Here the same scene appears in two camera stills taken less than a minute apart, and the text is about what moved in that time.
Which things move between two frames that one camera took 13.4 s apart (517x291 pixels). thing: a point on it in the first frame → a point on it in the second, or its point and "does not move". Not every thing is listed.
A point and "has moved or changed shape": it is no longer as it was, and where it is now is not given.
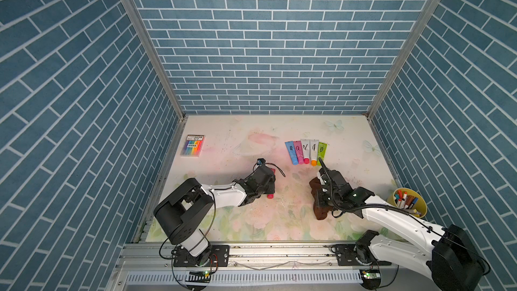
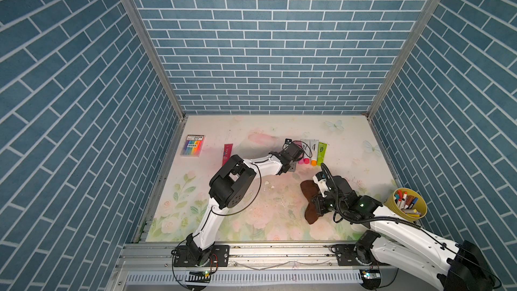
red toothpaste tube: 271,196 → 227,153
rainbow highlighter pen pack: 192,145 does not move
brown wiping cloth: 321,213 has moved or changed shape
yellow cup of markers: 408,201 does not move
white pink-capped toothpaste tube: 305,147 does not move
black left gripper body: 268,188 → 292,166
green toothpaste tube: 322,151 does not move
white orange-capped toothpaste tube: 314,149 does not move
